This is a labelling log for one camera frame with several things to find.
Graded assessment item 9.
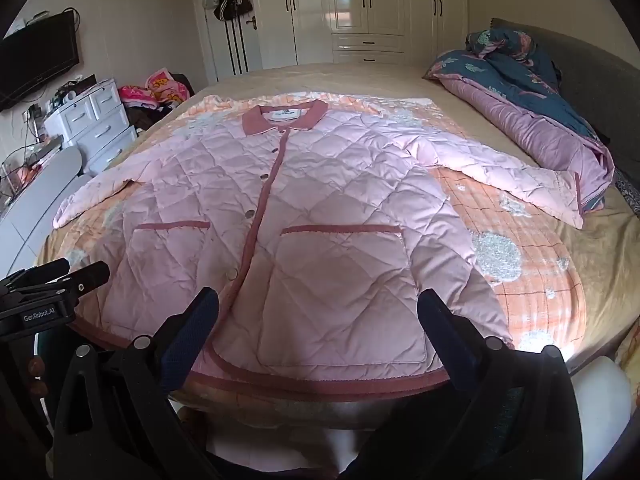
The pink quilted jacket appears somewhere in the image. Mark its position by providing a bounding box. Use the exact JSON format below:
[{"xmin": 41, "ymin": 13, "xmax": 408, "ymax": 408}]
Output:
[{"xmin": 52, "ymin": 100, "xmax": 586, "ymax": 396}]

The white door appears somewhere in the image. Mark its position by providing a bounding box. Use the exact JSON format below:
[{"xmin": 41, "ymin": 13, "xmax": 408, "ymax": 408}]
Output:
[{"xmin": 192, "ymin": 0, "xmax": 265, "ymax": 83}]

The white rounded desk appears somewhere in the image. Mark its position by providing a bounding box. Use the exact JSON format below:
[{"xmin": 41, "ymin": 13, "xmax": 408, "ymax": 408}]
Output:
[{"xmin": 0, "ymin": 145, "xmax": 83, "ymax": 281}]

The dark patterned pillow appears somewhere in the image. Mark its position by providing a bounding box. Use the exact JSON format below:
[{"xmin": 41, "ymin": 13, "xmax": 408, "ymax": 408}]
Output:
[{"xmin": 612, "ymin": 165, "xmax": 640, "ymax": 221}]

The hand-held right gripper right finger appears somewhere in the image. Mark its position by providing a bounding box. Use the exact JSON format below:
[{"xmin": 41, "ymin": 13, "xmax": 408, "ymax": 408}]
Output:
[{"xmin": 416, "ymin": 287, "xmax": 583, "ymax": 480}]

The white drawer cabinet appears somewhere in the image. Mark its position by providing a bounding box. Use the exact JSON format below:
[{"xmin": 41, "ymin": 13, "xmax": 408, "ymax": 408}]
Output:
[{"xmin": 44, "ymin": 78, "xmax": 138, "ymax": 177}]

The dark clothes pile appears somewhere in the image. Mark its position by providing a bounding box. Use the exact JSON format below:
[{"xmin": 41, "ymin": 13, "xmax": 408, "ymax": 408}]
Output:
[{"xmin": 125, "ymin": 100, "xmax": 173, "ymax": 133}]

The blue floral quilt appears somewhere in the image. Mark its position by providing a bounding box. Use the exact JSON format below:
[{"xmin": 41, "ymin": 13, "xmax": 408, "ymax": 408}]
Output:
[{"xmin": 424, "ymin": 27, "xmax": 616, "ymax": 211}]

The black chair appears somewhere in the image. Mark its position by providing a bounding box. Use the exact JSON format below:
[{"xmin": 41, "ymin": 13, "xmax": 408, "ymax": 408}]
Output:
[{"xmin": 172, "ymin": 72, "xmax": 197, "ymax": 98}]

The pink cartoon blanket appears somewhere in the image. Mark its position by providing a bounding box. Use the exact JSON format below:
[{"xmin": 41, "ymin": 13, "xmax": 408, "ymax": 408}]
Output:
[{"xmin": 118, "ymin": 67, "xmax": 193, "ymax": 111}]

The black television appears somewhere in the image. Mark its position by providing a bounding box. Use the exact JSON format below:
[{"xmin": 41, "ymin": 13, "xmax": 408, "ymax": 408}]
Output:
[{"xmin": 0, "ymin": 10, "xmax": 81, "ymax": 111}]

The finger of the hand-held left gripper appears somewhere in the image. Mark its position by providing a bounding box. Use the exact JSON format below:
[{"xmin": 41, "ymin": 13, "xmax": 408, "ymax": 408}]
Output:
[
  {"xmin": 0, "ymin": 258, "xmax": 71, "ymax": 293},
  {"xmin": 62, "ymin": 261, "xmax": 111, "ymax": 306}
]

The clear plastic container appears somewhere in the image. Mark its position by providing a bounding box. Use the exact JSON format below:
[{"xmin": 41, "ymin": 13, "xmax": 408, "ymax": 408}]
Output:
[{"xmin": 0, "ymin": 155, "xmax": 36, "ymax": 196}]

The person's left hand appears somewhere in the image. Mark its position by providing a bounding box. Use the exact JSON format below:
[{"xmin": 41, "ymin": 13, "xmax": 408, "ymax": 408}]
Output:
[{"xmin": 28, "ymin": 357, "xmax": 44, "ymax": 397}]

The white rounded object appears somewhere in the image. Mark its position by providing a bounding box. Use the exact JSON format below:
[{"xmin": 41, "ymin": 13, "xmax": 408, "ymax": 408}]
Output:
[{"xmin": 567, "ymin": 355, "xmax": 638, "ymax": 466}]

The white wardrobe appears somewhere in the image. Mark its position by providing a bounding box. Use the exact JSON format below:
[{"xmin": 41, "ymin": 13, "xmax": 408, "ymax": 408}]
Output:
[{"xmin": 260, "ymin": 0, "xmax": 468, "ymax": 68}]

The grey bed headboard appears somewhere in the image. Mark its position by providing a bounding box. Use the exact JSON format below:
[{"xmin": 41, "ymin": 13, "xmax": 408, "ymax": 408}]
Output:
[{"xmin": 490, "ymin": 17, "xmax": 640, "ymax": 181}]

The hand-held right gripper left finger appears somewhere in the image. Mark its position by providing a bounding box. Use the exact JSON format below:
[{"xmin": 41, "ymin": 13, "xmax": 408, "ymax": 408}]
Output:
[{"xmin": 52, "ymin": 287, "xmax": 221, "ymax": 480}]

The orange plaid blanket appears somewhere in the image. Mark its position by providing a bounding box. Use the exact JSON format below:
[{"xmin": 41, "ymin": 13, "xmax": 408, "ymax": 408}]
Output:
[{"xmin": 47, "ymin": 91, "xmax": 586, "ymax": 421}]

